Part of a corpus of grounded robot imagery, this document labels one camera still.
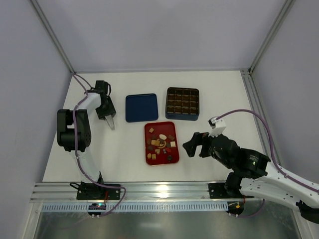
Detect red lacquer tray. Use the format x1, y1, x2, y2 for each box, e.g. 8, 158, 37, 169
144, 121, 179, 166

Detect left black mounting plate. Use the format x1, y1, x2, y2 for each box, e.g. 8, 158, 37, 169
70, 182, 121, 201

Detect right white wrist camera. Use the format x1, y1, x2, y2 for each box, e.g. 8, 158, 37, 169
208, 117, 226, 137

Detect blue chocolate tin box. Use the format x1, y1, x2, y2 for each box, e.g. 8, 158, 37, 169
165, 87, 200, 121

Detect white oval chocolate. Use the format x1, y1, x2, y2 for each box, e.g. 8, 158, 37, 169
159, 134, 166, 140

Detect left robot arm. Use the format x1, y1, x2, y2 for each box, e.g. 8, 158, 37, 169
56, 81, 120, 200

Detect purple cable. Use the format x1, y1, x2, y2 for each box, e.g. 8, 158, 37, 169
216, 109, 319, 192
72, 73, 127, 216

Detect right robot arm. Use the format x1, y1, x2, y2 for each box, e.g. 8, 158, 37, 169
182, 132, 319, 224

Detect black mounting plate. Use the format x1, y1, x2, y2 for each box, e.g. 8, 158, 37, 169
70, 182, 121, 201
208, 182, 244, 199

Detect right aluminium corner post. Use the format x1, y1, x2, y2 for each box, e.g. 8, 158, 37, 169
248, 0, 296, 74

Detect blue tin lid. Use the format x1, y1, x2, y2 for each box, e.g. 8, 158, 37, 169
125, 93, 159, 123

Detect slotted cable duct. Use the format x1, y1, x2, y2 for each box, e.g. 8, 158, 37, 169
41, 201, 228, 213

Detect left aluminium corner post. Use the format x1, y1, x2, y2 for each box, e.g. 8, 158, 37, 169
29, 0, 75, 73

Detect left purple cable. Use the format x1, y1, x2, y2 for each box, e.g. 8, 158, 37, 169
72, 73, 127, 216

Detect right aluminium side rail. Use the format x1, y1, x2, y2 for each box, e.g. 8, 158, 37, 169
240, 70, 271, 157

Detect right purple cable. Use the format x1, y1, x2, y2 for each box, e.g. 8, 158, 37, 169
216, 109, 319, 192

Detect aluminium front rail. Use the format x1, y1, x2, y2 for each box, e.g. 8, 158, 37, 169
31, 181, 255, 203

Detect aluminium corner post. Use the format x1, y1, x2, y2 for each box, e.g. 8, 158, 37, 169
248, 0, 296, 74
29, 0, 75, 73

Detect metal serving tongs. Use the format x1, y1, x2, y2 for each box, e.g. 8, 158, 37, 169
105, 115, 115, 130

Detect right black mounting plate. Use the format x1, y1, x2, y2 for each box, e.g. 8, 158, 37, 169
208, 182, 244, 199

